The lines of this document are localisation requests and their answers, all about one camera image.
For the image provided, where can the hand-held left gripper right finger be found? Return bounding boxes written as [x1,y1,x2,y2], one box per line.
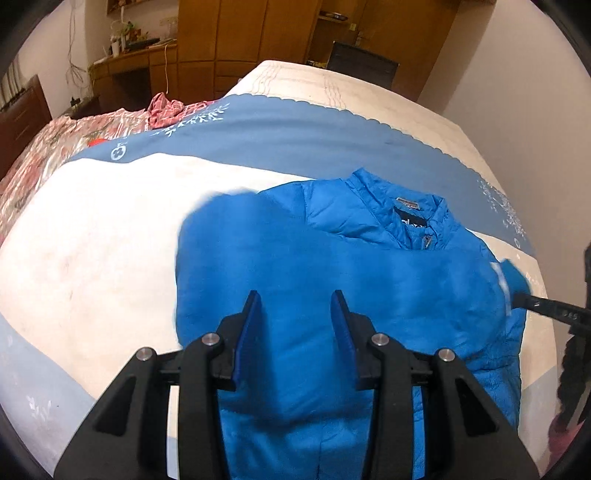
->
[330,290,539,480]

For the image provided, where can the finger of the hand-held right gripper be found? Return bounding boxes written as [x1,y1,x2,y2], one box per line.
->
[512,290,591,333]

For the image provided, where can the striped curtain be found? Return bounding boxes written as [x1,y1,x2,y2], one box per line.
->
[0,62,23,109]

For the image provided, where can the potted plant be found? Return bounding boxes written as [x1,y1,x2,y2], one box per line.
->
[113,21,141,47]

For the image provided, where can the blue and white blanket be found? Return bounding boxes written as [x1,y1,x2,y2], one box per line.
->
[0,92,539,480]

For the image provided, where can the red patterned cloth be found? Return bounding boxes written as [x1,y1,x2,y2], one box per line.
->
[147,91,186,131]

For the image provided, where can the wooden wall shelf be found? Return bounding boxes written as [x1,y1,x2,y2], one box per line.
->
[107,0,174,14]

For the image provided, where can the dark wooden headboard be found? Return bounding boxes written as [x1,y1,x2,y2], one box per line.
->
[0,76,51,176]

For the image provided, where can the pink floral quilt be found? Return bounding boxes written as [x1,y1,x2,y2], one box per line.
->
[0,107,158,241]

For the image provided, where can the wall cables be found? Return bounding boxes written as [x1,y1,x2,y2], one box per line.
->
[65,0,95,86]

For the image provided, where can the person's pink garment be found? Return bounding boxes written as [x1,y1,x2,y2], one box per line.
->
[547,413,585,472]

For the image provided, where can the wooden desk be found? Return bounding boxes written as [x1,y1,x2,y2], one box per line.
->
[90,42,178,112]

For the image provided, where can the black chair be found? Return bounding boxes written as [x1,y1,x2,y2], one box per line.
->
[329,41,399,89]

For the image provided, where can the wooden wardrobe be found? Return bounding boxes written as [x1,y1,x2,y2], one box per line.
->
[175,0,460,116]

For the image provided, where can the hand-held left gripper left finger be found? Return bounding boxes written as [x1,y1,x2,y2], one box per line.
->
[54,290,262,480]

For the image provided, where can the blue puffer jacket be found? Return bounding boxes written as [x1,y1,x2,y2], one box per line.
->
[175,167,529,480]

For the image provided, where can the person's right hand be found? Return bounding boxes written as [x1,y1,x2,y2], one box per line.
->
[558,330,591,430]

